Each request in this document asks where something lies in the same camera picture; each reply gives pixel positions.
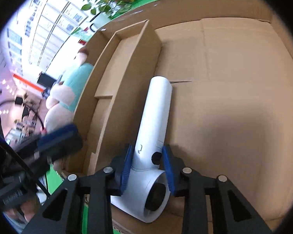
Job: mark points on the pink pig plush toy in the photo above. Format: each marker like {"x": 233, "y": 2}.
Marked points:
{"x": 63, "y": 102}

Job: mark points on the large cardboard box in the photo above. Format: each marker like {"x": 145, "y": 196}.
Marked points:
{"x": 234, "y": 102}

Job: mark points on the person's left hand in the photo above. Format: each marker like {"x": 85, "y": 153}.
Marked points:
{"x": 30, "y": 208}

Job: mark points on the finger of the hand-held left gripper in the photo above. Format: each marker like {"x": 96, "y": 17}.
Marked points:
{"x": 58, "y": 136}

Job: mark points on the white hair dryer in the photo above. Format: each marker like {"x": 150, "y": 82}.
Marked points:
{"x": 156, "y": 112}

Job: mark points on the group of framed wall certificates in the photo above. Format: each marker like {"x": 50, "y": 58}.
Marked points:
{"x": 51, "y": 29}

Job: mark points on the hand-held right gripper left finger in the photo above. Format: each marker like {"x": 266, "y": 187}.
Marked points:
{"x": 127, "y": 170}

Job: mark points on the long brown cardboard box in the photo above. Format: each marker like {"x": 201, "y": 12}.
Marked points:
{"x": 127, "y": 78}

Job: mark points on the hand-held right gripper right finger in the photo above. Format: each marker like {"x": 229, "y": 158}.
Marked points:
{"x": 168, "y": 170}

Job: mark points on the row of portrait photos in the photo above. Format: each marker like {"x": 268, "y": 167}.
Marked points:
{"x": 30, "y": 24}

